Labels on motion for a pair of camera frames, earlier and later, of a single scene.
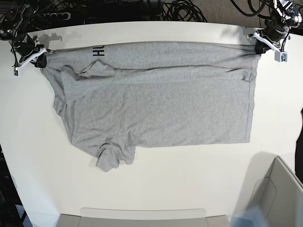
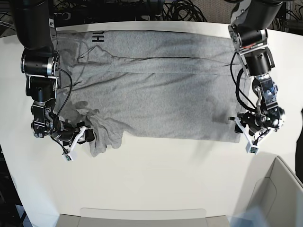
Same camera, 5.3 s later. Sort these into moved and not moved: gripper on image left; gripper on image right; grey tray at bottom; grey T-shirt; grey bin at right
Moved: grey T-shirt; gripper on image left; gripper on image right
Not moved: grey bin at right; grey tray at bottom
